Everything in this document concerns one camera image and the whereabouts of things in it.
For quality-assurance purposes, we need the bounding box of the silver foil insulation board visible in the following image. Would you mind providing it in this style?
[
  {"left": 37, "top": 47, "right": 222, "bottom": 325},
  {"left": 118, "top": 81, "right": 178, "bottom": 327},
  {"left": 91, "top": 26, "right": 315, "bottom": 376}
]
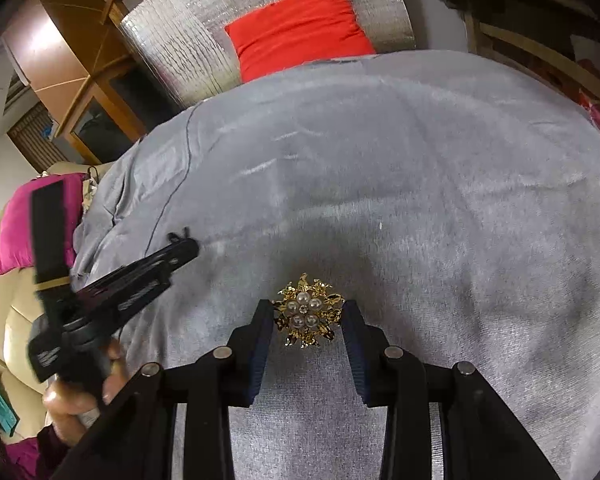
[{"left": 119, "top": 0, "right": 416, "bottom": 110}]

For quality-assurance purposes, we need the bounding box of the gold pearl brooch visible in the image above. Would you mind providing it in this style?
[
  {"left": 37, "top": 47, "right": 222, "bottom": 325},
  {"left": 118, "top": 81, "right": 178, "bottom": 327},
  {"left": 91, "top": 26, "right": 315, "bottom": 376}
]
[{"left": 273, "top": 273, "right": 344, "bottom": 349}]

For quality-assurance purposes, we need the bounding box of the black beaded bow scrunchie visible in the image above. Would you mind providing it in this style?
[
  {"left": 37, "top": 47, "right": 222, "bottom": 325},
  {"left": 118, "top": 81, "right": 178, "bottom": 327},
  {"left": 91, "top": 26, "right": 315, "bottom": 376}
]
[{"left": 168, "top": 226, "right": 190, "bottom": 244}]

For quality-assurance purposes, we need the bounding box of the wooden cabinet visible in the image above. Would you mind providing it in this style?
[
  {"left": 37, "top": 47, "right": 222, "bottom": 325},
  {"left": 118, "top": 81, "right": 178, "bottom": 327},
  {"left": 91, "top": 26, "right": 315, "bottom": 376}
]
[{"left": 3, "top": 0, "right": 175, "bottom": 165}]

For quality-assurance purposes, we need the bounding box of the beige leather sofa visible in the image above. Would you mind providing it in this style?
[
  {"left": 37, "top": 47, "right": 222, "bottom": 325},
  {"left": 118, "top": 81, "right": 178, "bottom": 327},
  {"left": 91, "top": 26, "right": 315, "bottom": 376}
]
[{"left": 0, "top": 159, "right": 117, "bottom": 441}]

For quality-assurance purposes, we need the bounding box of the magenta pillow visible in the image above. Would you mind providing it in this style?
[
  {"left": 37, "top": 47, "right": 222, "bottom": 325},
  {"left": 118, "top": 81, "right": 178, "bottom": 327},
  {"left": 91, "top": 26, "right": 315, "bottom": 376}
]
[{"left": 0, "top": 172, "right": 86, "bottom": 276}]

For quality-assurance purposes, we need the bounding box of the person's left hand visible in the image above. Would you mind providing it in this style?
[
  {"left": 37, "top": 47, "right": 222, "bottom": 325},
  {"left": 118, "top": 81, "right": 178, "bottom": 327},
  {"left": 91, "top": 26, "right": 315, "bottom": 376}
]
[{"left": 43, "top": 338, "right": 129, "bottom": 448}]

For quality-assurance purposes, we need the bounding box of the grey bed blanket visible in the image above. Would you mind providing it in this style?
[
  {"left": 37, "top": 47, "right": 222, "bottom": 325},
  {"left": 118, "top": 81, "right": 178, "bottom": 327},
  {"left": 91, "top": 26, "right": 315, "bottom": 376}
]
[{"left": 72, "top": 51, "right": 600, "bottom": 479}]

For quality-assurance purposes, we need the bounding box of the red cushion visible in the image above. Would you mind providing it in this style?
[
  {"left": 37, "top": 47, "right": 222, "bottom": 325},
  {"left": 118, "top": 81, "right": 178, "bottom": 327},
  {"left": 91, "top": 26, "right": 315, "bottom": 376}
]
[{"left": 225, "top": 0, "right": 376, "bottom": 84}]

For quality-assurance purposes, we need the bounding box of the wooden shelf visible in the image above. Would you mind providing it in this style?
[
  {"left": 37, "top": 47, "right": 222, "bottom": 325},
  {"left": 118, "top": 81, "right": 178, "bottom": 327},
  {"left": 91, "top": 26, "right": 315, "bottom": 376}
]
[{"left": 442, "top": 0, "right": 600, "bottom": 130}]

